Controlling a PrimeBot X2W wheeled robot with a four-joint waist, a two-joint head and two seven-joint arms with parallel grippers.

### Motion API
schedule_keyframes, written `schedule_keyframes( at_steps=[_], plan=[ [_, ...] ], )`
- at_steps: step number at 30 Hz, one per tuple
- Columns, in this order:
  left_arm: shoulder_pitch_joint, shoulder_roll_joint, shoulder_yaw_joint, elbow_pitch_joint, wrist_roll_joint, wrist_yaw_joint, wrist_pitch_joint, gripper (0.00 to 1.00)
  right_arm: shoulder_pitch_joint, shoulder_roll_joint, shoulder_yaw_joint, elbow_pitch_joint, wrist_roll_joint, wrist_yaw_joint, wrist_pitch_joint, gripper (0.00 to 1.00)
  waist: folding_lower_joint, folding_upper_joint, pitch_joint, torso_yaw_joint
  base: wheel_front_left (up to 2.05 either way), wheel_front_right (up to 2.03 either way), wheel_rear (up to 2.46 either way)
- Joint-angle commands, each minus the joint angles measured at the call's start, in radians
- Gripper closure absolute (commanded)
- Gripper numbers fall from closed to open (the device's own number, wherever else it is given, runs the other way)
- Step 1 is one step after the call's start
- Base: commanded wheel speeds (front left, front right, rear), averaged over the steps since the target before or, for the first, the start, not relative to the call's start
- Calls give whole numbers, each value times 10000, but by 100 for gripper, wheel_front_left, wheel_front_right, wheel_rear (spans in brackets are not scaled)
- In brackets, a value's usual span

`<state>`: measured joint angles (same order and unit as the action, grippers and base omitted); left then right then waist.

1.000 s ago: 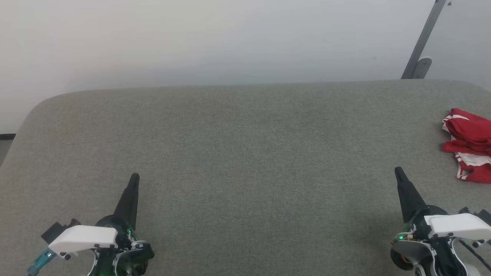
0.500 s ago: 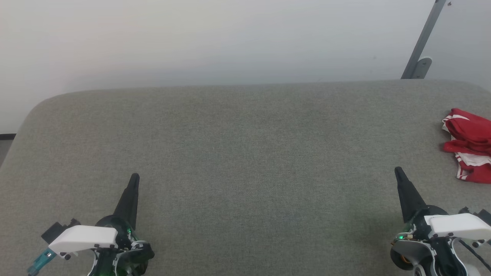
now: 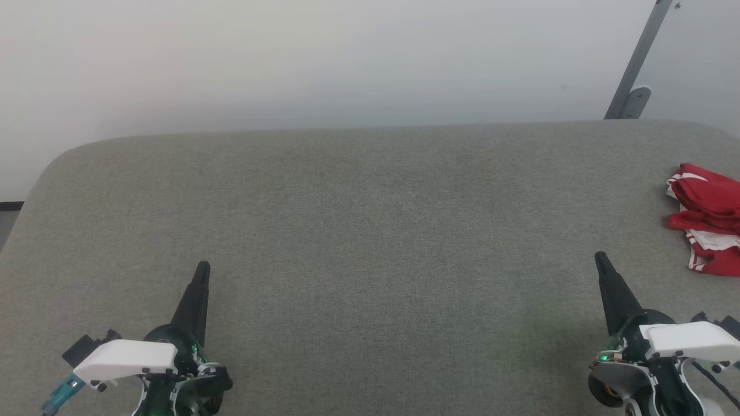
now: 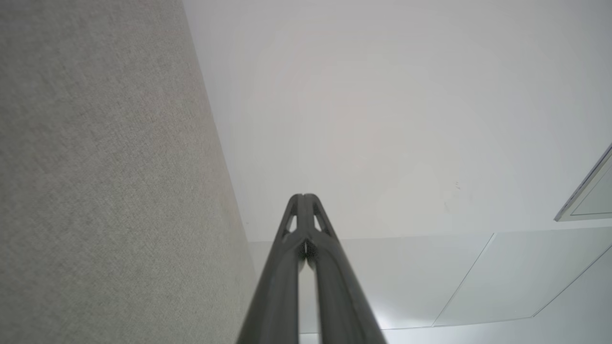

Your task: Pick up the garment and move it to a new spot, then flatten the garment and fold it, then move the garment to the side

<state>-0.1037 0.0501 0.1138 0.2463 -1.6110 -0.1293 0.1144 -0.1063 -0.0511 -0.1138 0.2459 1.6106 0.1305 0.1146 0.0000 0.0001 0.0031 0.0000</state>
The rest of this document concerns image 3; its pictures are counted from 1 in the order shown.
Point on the grey fabric sofa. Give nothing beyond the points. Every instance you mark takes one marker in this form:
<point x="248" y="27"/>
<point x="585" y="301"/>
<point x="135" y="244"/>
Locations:
<point x="370" y="231"/>

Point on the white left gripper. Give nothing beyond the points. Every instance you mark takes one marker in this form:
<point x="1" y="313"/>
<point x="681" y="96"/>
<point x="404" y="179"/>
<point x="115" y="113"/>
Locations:
<point x="127" y="358"/>

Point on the grey metal post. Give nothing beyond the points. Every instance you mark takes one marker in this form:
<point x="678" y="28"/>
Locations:
<point x="642" y="52"/>

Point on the grey metal post bracket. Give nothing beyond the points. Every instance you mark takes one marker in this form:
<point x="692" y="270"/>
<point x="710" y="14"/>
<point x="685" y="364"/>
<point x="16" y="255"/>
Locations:
<point x="636" y="104"/>

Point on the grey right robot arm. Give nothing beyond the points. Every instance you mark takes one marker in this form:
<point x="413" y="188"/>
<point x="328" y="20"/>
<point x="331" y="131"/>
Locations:
<point x="636" y="404"/>

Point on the red and white basketball jersey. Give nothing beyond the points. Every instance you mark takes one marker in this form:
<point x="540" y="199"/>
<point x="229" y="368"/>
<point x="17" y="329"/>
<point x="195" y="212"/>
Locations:
<point x="711" y="196"/>

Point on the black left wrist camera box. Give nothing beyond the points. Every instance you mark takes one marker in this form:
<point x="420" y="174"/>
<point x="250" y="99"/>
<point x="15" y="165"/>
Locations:
<point x="81" y="346"/>

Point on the dark baseboard strip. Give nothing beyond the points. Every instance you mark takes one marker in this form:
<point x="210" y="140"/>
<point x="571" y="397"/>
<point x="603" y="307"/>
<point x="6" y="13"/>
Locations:
<point x="10" y="206"/>

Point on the teal left camera connector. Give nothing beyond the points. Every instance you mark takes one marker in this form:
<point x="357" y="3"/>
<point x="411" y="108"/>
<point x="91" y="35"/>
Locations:
<point x="60" y="396"/>

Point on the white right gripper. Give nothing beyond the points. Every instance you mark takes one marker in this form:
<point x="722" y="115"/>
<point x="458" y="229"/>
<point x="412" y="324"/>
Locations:
<point x="688" y="341"/>

